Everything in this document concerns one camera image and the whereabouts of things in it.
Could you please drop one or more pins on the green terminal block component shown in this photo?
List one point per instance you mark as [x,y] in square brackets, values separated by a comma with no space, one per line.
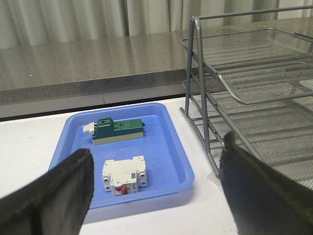
[107,131]

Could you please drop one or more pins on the silver mesh tray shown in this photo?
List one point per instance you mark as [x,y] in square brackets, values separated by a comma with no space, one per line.
[212,136]
[280,133]
[260,65]

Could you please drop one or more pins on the white circuit breaker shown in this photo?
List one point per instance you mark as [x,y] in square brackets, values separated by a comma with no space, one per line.
[124,177]

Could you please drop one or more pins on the grey stone counter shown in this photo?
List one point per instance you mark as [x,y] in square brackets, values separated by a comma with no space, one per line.
[53,78]

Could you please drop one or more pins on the blue plastic tray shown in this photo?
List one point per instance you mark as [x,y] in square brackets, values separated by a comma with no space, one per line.
[168,169]

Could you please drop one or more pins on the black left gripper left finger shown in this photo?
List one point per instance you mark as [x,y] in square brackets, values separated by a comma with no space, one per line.
[54,204]

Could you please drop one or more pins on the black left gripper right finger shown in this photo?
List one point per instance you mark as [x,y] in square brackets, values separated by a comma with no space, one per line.
[262,200]

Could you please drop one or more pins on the grey metal rack frame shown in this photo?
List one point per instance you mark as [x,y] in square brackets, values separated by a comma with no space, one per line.
[193,45]

